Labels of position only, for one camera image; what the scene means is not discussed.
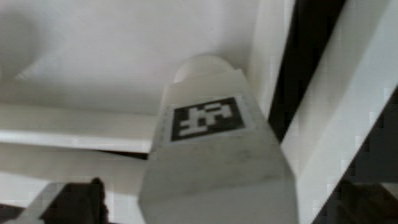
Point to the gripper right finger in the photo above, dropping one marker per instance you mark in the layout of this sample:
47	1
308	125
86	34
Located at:
361	204

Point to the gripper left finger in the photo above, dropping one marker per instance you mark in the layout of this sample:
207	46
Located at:
68	204

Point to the white table leg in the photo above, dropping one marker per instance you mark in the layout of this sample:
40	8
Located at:
219	179

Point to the white square table top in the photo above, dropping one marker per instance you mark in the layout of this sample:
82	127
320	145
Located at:
91	53

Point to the white L-shaped obstacle fence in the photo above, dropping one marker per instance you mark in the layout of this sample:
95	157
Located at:
344	99

